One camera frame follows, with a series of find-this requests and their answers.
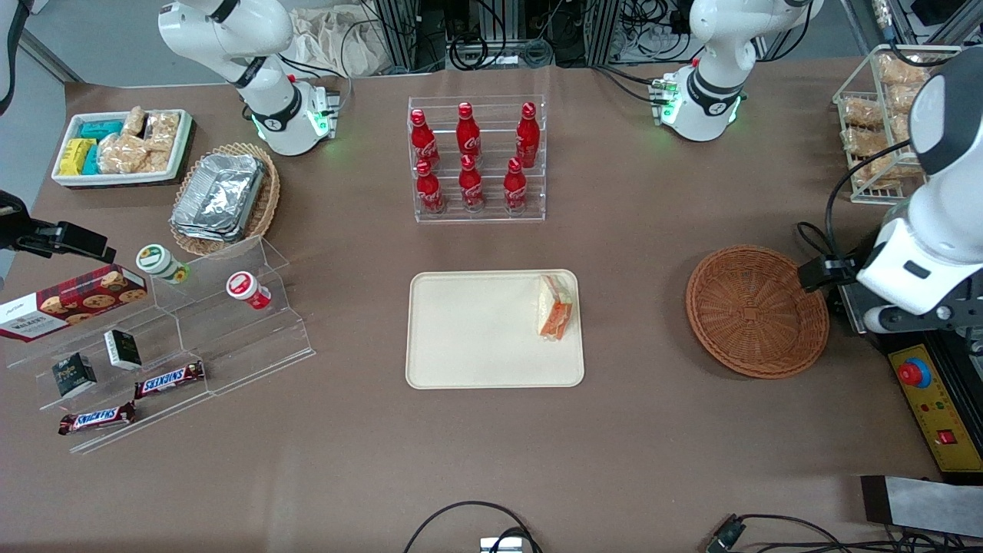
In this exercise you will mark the yellow snack packet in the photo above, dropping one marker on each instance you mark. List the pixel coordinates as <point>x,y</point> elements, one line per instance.
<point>75,156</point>

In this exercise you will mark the round brown wicker basket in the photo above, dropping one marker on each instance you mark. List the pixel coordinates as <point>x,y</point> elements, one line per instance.
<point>756,311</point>

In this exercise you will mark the aluminium frame post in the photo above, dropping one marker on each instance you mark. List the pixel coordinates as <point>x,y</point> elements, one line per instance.
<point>399,31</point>
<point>603,31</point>

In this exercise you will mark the red lid yogurt cup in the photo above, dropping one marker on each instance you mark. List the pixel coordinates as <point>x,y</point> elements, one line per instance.
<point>244,288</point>

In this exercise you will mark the beige plastic tray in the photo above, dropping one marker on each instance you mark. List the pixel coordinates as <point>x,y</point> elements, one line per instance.
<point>476,330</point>

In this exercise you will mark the red tartan cookie box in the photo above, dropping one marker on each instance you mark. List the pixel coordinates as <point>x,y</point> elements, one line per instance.
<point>77,303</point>

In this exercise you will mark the small black carton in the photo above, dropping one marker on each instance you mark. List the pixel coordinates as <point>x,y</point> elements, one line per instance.
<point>74,375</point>

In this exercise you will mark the triangle sandwich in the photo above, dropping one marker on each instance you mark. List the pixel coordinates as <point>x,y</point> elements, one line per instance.
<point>554,315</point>

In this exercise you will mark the aluminium foil container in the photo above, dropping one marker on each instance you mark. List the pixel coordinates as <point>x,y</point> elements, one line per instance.
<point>201,235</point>
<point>219,192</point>

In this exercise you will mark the oval tan wicker basket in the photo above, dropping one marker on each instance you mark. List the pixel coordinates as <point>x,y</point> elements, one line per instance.
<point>270,200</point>

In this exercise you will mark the clear rice cracker bag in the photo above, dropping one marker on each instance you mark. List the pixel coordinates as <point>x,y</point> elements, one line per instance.
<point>134,121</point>
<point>123,153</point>
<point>157,161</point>
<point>163,129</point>

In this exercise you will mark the bagged bread roll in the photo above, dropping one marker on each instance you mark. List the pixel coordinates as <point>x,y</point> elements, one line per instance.
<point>862,113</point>
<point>902,71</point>
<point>901,129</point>
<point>900,100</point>
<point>883,173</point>
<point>866,143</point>

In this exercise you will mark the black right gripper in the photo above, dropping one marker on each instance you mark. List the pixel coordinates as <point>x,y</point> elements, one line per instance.
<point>15,227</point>

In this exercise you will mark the beige cloth bag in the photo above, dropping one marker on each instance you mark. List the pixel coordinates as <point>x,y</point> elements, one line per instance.
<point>345,46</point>

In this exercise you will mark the clear acrylic bottle rack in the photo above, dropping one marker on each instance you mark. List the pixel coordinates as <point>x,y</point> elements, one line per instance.
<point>480,217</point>

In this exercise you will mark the white rectangular snack bin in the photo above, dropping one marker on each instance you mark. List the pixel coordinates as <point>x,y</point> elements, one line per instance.
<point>107,179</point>

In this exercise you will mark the grey sheet with black edge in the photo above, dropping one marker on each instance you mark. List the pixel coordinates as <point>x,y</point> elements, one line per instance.
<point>929,507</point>

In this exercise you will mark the teal snack packet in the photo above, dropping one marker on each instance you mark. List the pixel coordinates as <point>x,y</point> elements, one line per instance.
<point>92,163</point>
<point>100,129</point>

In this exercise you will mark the black sealing machine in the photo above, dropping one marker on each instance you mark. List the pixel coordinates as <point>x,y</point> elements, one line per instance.
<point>929,415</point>

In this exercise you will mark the dark green small box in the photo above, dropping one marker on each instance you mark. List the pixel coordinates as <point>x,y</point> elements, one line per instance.
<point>123,350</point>

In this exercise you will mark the brown Snickers bar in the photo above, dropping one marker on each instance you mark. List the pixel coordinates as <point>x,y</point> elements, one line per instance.
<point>96,418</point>
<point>169,379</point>

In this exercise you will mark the small silver device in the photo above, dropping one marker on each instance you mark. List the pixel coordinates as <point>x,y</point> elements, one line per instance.
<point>495,546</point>

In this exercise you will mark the green lid yogurt cup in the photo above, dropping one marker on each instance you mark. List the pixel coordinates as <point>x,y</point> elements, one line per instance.
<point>157,261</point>

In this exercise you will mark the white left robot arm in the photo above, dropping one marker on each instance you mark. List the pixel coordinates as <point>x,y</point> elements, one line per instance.
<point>944,223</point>

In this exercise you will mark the clear acrylic step riser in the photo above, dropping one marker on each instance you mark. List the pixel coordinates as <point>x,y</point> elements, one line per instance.
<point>100,392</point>
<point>230,353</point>

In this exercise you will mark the red cola bottle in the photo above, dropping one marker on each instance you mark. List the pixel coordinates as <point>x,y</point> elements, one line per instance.
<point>468,138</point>
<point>527,138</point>
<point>429,192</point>
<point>471,188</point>
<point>423,142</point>
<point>515,190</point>

